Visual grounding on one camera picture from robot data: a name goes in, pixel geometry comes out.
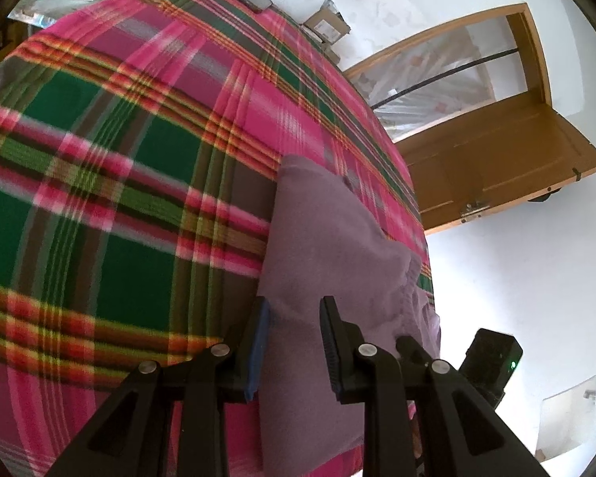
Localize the purple fleece pants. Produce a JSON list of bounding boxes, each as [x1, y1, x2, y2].
[[258, 155, 440, 476]]

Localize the wooden door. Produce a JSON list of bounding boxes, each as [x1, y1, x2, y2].
[[396, 91, 596, 234]]

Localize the plaid pink green bedsheet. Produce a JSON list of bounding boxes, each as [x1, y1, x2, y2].
[[0, 0, 427, 476]]

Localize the brown cardboard box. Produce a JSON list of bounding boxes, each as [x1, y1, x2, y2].
[[304, 0, 351, 45]]

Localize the white wall panel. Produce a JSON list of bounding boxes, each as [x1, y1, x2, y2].
[[535, 375, 596, 463]]

